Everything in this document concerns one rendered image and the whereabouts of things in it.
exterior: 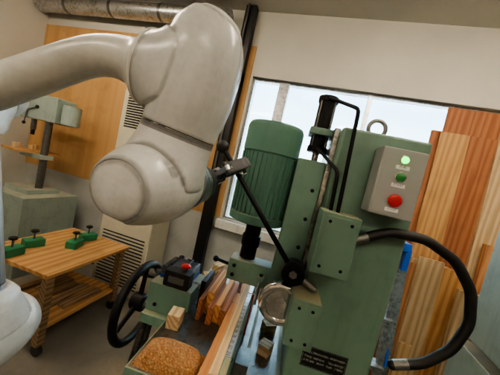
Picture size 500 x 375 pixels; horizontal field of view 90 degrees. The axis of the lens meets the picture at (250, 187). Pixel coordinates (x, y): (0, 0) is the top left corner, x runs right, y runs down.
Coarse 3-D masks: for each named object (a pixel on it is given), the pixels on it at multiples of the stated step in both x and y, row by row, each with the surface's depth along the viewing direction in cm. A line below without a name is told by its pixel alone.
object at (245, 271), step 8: (232, 256) 80; (232, 264) 78; (240, 264) 78; (248, 264) 78; (256, 264) 78; (264, 264) 79; (232, 272) 78; (240, 272) 78; (248, 272) 78; (256, 272) 78; (264, 272) 77; (240, 280) 78; (248, 280) 78; (256, 280) 78; (264, 280) 77
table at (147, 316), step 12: (144, 312) 74; (156, 312) 75; (192, 312) 74; (156, 324) 73; (192, 324) 69; (204, 324) 70; (216, 324) 71; (156, 336) 62; (168, 336) 63; (180, 336) 64; (192, 336) 64; (204, 336) 65; (240, 336) 71; (204, 348) 61; (132, 360) 53; (132, 372) 51; (144, 372) 51
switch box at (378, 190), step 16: (384, 160) 58; (416, 160) 57; (384, 176) 58; (416, 176) 57; (368, 192) 61; (384, 192) 58; (400, 192) 57; (416, 192) 57; (368, 208) 59; (384, 208) 58; (400, 208) 57
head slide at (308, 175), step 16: (304, 160) 70; (304, 176) 71; (320, 176) 70; (304, 192) 71; (288, 208) 72; (304, 208) 71; (288, 224) 72; (304, 224) 71; (288, 240) 72; (304, 240) 71; (288, 256) 72; (272, 272) 73
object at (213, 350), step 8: (232, 312) 72; (224, 320) 68; (224, 328) 64; (216, 336) 61; (216, 344) 58; (208, 352) 55; (216, 352) 56; (208, 360) 53; (200, 368) 50; (208, 368) 51
